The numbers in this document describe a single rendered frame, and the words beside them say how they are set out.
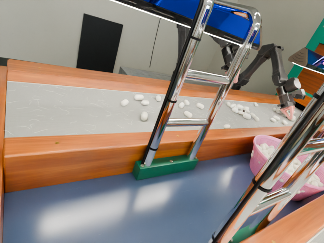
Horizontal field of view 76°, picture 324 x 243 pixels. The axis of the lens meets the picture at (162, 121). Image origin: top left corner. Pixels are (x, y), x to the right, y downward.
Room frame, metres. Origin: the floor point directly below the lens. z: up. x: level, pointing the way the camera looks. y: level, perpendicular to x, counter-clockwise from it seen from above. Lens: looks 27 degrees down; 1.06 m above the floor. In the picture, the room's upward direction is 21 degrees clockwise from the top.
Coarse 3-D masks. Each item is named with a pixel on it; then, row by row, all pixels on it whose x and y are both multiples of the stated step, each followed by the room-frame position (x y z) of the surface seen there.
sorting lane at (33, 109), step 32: (32, 96) 0.49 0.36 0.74; (64, 96) 0.55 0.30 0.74; (96, 96) 0.62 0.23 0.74; (128, 96) 0.72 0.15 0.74; (32, 128) 0.36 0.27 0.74; (64, 128) 0.40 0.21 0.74; (96, 128) 0.45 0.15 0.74; (128, 128) 0.51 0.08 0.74; (192, 128) 0.66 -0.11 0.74; (224, 128) 0.76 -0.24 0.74
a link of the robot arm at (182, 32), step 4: (180, 28) 1.30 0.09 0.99; (184, 28) 1.30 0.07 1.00; (188, 28) 1.33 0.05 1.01; (180, 32) 1.30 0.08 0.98; (184, 32) 1.30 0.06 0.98; (188, 32) 1.33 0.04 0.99; (180, 36) 1.30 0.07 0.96; (184, 36) 1.30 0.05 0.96; (180, 40) 1.30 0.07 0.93; (184, 40) 1.30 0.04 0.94; (180, 44) 1.30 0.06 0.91; (180, 48) 1.30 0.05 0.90; (180, 52) 1.29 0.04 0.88; (176, 64) 1.29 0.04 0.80
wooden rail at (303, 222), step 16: (304, 208) 0.41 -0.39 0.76; (320, 208) 0.44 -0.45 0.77; (272, 224) 0.32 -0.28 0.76; (288, 224) 0.34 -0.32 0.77; (304, 224) 0.36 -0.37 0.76; (320, 224) 0.38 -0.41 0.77; (256, 240) 0.27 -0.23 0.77; (272, 240) 0.28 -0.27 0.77; (288, 240) 0.30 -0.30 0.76; (304, 240) 0.31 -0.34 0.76
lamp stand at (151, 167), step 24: (216, 0) 0.61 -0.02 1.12; (192, 24) 0.41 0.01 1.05; (192, 48) 0.41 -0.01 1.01; (240, 48) 0.51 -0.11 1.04; (192, 72) 0.43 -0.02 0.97; (168, 96) 0.41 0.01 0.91; (216, 96) 0.51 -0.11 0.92; (168, 120) 0.42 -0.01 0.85; (192, 120) 0.47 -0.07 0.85; (192, 144) 0.51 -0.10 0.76; (144, 168) 0.40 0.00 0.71; (168, 168) 0.45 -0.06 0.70; (192, 168) 0.52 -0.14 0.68
